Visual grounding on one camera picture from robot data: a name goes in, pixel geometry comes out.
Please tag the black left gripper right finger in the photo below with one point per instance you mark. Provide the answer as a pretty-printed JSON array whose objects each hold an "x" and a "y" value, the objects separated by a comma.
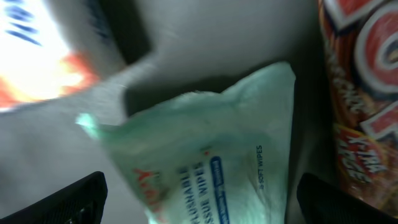
[{"x": 322, "y": 203}]

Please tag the grey plastic basket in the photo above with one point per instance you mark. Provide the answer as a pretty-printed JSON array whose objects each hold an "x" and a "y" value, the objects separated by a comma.
[{"x": 172, "y": 47}]

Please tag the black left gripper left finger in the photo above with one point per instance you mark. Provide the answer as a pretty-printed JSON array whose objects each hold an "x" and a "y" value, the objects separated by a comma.
[{"x": 82, "y": 202}]

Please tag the red Top chocolate bar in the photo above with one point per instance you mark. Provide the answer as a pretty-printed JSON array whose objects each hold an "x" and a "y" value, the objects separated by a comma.
[{"x": 360, "y": 46}]

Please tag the orange Kleenex tissue pack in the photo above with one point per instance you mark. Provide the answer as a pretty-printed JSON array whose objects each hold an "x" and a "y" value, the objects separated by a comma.
[{"x": 52, "y": 49}]

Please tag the mint tissue wipes pack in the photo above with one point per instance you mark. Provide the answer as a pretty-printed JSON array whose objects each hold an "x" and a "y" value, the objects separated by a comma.
[{"x": 206, "y": 157}]

